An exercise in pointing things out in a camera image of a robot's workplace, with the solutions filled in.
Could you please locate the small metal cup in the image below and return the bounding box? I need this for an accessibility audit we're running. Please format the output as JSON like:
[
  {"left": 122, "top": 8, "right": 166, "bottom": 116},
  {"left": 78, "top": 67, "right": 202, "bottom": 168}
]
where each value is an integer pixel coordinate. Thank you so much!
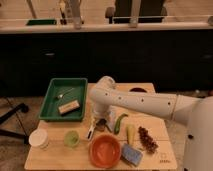
[{"left": 96, "top": 119, "right": 111, "bottom": 132}]

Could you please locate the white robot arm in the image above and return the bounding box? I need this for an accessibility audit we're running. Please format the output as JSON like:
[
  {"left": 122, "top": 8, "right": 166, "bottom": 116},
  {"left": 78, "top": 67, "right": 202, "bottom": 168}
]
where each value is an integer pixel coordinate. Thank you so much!
[{"left": 89, "top": 76, "right": 213, "bottom": 171}]

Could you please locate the green chili pepper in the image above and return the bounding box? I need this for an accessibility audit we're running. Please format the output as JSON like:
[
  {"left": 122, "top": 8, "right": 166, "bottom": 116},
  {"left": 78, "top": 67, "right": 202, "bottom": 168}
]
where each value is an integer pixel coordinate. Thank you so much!
[{"left": 114, "top": 113, "right": 128, "bottom": 135}]

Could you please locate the wooden block in tray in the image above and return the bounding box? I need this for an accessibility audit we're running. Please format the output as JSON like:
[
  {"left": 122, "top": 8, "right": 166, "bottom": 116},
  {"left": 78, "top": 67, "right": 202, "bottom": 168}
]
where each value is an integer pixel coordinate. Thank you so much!
[{"left": 58, "top": 100, "right": 80, "bottom": 115}]

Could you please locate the green plastic tray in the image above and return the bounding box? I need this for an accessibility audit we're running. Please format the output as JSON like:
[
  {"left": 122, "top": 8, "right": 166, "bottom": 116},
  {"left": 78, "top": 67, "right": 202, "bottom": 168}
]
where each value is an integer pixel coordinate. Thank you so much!
[{"left": 39, "top": 78, "right": 87, "bottom": 122}]

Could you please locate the dark red small bowl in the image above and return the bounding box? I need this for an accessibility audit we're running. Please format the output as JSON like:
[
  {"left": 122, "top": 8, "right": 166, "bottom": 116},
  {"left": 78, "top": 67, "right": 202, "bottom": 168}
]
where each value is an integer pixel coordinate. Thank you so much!
[{"left": 129, "top": 87, "right": 147, "bottom": 93}]

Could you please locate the metal spoon in tray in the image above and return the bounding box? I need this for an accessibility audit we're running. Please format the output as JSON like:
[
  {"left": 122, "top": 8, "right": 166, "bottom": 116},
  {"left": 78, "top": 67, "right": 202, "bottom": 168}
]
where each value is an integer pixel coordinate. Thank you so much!
[{"left": 55, "top": 88, "right": 74, "bottom": 99}]

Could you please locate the orange bowl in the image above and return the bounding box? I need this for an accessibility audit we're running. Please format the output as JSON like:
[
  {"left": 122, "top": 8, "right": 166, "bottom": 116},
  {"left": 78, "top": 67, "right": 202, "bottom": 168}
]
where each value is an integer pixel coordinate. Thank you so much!
[{"left": 89, "top": 134, "right": 121, "bottom": 169}]

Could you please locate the green plastic cup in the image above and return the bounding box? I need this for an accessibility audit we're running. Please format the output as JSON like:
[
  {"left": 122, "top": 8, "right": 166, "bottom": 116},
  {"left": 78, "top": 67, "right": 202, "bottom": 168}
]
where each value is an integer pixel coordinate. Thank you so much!
[{"left": 64, "top": 131, "right": 79, "bottom": 147}]

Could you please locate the blue sponge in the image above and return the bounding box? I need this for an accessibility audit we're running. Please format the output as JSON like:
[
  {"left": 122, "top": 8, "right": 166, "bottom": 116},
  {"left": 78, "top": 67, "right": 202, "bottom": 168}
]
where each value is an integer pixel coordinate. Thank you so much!
[{"left": 121, "top": 144, "right": 142, "bottom": 166}]

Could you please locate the bunch of red grapes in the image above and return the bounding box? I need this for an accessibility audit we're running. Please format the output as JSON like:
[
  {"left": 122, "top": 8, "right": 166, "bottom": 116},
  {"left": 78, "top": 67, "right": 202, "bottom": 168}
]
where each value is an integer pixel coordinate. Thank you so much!
[{"left": 138, "top": 127, "right": 158, "bottom": 154}]

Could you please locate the white plastic cup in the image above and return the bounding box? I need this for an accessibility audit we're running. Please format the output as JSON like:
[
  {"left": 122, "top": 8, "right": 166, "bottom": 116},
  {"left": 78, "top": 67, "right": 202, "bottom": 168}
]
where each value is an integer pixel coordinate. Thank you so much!
[{"left": 29, "top": 129, "right": 49, "bottom": 149}]

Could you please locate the black office chair base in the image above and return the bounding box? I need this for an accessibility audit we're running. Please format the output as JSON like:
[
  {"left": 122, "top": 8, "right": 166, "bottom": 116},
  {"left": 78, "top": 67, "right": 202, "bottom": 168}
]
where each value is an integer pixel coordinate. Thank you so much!
[{"left": 0, "top": 102, "right": 29, "bottom": 144}]

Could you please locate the black chair in background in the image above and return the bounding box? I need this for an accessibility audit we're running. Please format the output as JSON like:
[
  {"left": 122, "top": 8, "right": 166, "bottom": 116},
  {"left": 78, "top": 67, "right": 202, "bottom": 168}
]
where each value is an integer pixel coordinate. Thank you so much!
[{"left": 105, "top": 0, "right": 167, "bottom": 24}]

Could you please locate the green tray in background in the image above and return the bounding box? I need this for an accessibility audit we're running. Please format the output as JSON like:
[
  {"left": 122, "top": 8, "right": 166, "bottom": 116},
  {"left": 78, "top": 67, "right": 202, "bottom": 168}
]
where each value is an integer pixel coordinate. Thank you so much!
[{"left": 26, "top": 19, "right": 57, "bottom": 26}]

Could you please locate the white handled knife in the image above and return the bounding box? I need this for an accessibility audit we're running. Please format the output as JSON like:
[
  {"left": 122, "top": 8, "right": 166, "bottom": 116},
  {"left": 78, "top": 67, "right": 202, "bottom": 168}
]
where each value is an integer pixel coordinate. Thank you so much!
[{"left": 87, "top": 117, "right": 96, "bottom": 141}]

